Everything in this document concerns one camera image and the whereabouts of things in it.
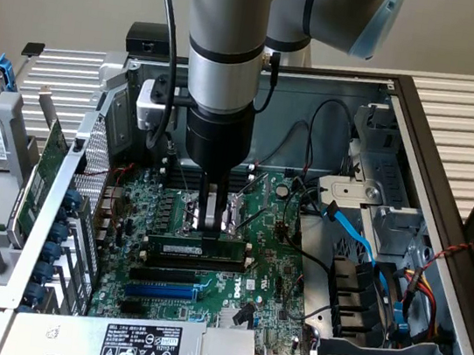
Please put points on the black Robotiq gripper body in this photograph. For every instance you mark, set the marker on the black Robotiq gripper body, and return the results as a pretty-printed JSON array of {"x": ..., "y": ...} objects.
[{"x": 218, "y": 139}]

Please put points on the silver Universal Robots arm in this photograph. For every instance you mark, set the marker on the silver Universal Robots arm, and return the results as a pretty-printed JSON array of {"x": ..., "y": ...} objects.
[{"x": 226, "y": 30}]

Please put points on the black RAM slot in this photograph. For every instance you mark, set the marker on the black RAM slot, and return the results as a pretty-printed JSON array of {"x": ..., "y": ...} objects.
[
  {"x": 229, "y": 263},
  {"x": 235, "y": 189},
  {"x": 189, "y": 265},
  {"x": 241, "y": 173},
  {"x": 238, "y": 185},
  {"x": 240, "y": 179}
]

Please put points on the CPU socket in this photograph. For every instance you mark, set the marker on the CPU socket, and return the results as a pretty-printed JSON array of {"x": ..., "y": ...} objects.
[{"x": 191, "y": 206}]

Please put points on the thin metal locking lever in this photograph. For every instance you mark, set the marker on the thin metal locking lever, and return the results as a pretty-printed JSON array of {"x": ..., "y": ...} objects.
[
  {"x": 182, "y": 176},
  {"x": 252, "y": 219}
]

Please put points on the silver socket cover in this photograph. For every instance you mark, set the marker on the silver socket cover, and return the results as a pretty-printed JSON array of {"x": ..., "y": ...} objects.
[{"x": 261, "y": 190}]

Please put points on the silver coin battery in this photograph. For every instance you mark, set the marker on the silver coin battery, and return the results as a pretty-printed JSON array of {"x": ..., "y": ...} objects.
[{"x": 282, "y": 190}]

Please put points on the green Dell motherboard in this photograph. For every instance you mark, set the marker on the green Dell motherboard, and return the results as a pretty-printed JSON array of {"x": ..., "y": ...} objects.
[{"x": 270, "y": 253}]

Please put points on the long black expansion slot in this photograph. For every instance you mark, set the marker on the long black expansion slot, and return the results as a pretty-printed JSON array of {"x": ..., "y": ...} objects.
[{"x": 161, "y": 275}]

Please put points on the open metal PC case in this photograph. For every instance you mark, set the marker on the open metal PC case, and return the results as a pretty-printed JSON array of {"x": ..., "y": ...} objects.
[{"x": 301, "y": 94}]

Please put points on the blue expansion slot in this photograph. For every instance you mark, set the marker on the blue expansion slot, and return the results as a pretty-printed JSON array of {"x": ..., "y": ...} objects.
[{"x": 159, "y": 293}]

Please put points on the silver chipset heatsink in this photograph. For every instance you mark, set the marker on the silver chipset heatsink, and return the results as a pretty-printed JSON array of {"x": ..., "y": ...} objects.
[{"x": 239, "y": 319}]

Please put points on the metal rear port block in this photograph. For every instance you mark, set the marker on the metal rear port block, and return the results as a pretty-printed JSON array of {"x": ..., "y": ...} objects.
[{"x": 107, "y": 212}]

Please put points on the black box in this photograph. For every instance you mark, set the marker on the black box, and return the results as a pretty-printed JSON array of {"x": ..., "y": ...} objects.
[{"x": 146, "y": 37}]

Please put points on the short black expansion slot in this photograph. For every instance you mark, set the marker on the short black expansion slot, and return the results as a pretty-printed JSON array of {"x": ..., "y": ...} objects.
[{"x": 131, "y": 308}]

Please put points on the blue card retention clip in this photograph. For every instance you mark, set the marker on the blue card retention clip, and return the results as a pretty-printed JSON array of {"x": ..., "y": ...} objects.
[
  {"x": 45, "y": 272},
  {"x": 71, "y": 199},
  {"x": 60, "y": 232},
  {"x": 52, "y": 252},
  {"x": 34, "y": 293}
]

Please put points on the black fan shroud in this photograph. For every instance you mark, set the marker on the black fan shroud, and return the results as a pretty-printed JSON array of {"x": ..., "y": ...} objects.
[{"x": 349, "y": 290}]

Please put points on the green graphics card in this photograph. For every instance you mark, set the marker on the green graphics card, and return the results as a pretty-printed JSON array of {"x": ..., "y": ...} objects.
[{"x": 49, "y": 160}]

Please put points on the silver metal drive cage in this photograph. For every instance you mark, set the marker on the silver metal drive cage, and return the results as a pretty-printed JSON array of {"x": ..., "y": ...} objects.
[{"x": 396, "y": 178}]

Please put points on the silver power supply with label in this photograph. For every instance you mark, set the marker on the silver power supply with label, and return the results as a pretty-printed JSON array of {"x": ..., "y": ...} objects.
[{"x": 64, "y": 338}]

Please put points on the black table end cap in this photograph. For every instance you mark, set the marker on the black table end cap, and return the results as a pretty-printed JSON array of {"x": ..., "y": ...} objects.
[{"x": 33, "y": 49}]

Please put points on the blue plastic clip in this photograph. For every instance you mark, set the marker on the blue plastic clip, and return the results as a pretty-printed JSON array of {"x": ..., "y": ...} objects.
[{"x": 400, "y": 322}]

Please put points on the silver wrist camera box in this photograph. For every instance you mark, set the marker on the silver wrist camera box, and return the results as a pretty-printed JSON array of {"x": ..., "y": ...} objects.
[{"x": 147, "y": 107}]

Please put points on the silver metal bracket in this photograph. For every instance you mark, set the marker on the silver metal bracket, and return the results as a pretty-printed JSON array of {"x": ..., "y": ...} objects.
[{"x": 345, "y": 193}]

